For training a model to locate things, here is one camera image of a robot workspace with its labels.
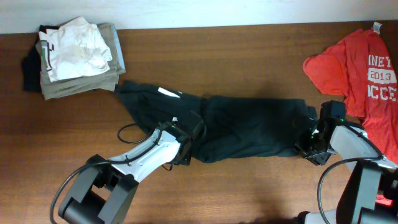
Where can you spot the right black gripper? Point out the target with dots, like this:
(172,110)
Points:
(318,158)

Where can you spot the dark green t-shirt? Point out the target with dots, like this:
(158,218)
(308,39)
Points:
(235,127)

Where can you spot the red printed t-shirt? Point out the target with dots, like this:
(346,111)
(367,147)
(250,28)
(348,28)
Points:
(360,69)

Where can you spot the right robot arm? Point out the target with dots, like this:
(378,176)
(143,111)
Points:
(370,195)

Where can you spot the olive folded garment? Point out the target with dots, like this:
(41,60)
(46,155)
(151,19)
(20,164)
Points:
(105,81)

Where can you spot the white folded shirt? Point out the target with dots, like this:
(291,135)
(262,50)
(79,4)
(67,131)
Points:
(76,49)

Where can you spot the light blue folded garment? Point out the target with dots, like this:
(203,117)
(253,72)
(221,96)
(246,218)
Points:
(121,66)

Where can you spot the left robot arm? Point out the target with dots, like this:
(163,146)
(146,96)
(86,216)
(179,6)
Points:
(103,189)

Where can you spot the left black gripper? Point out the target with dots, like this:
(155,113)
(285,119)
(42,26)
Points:
(186,157)

